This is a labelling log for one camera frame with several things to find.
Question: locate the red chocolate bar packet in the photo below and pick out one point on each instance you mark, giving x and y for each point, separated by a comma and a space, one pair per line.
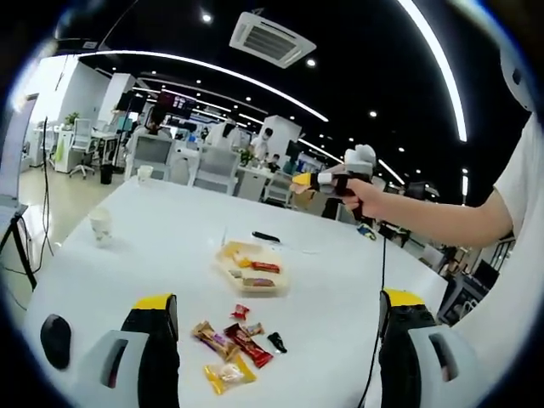
265, 267

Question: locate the hanging dark display screen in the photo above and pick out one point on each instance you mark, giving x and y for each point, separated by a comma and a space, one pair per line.
176, 102

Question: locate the cream hexagonal container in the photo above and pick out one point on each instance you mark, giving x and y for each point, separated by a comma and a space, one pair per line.
221, 260

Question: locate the black oval case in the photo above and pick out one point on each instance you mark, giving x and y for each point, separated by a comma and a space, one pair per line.
55, 342

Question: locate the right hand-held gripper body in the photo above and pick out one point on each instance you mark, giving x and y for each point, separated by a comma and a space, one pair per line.
361, 159

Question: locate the person's white shirt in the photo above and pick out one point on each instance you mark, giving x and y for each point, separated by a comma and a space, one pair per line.
501, 297

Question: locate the white mesh office chair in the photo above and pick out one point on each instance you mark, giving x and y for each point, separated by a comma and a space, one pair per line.
217, 168
151, 155
278, 187

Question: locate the person's right hand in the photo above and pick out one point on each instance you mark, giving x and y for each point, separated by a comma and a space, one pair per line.
367, 202

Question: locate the potted plant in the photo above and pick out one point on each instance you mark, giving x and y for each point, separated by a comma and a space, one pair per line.
72, 119

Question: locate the white paper cup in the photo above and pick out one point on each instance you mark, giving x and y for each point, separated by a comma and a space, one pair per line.
101, 225
144, 174

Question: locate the white worn device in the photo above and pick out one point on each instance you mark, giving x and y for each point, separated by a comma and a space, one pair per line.
520, 89

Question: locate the white rolling cabinet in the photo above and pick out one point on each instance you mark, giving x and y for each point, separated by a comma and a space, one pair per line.
64, 149

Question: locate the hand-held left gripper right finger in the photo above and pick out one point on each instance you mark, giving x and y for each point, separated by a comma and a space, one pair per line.
404, 340

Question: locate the ceiling air conditioner vent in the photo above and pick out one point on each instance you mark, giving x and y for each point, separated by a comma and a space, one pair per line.
272, 40

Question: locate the dark red snack bar packet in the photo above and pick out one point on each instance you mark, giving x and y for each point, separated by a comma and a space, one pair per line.
251, 350

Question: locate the yellow cake packet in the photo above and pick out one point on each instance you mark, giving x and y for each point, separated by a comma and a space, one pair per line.
236, 254
229, 376

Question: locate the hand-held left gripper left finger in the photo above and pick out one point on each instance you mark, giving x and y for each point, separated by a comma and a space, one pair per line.
157, 353

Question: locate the black oblong device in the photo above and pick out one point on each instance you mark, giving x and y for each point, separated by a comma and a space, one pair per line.
265, 236

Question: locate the small red candy packet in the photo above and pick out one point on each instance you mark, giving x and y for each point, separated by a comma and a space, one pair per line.
240, 312

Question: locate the curved ceiling light strip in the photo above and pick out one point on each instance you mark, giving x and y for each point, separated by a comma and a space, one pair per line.
448, 76
229, 74

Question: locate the dark snack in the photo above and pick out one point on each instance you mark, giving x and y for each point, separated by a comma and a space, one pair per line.
276, 342

